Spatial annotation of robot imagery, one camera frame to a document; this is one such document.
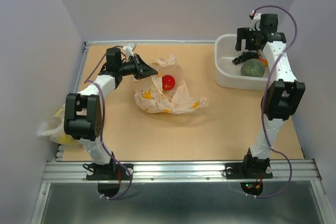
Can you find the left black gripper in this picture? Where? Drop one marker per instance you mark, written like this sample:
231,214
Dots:
142,70

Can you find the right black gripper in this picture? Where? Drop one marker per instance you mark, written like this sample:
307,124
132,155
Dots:
242,33

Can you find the black fake grape bunch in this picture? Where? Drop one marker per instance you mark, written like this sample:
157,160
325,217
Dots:
246,55

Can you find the green fake melon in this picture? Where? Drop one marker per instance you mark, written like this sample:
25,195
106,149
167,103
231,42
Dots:
252,68

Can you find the red-yellow fake mango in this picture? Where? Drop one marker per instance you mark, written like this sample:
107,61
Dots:
264,62

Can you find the red fake apple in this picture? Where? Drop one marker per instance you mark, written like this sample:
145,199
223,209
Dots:
168,82

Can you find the translucent banana-print plastic bag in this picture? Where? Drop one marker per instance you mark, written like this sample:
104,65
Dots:
152,98

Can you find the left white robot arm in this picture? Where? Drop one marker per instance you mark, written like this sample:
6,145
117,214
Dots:
85,110

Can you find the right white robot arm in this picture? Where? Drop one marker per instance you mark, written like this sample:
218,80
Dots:
283,91

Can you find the filled plastic bag at left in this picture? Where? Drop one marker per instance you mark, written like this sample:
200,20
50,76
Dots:
53,129

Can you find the white plastic bin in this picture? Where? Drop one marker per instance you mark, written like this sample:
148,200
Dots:
227,74

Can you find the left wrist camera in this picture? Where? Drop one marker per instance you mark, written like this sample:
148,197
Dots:
129,49

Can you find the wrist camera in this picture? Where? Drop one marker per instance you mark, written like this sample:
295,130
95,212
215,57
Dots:
255,21
129,49

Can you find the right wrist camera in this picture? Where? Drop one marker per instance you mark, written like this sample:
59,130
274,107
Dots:
255,21

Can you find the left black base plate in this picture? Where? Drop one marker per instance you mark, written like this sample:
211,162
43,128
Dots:
113,181

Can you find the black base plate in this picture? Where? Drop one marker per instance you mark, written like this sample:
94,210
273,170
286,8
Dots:
113,181
236,174

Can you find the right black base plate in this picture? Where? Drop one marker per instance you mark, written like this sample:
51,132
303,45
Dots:
236,174

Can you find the aluminium rail frame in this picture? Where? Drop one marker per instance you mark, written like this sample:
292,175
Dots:
179,159

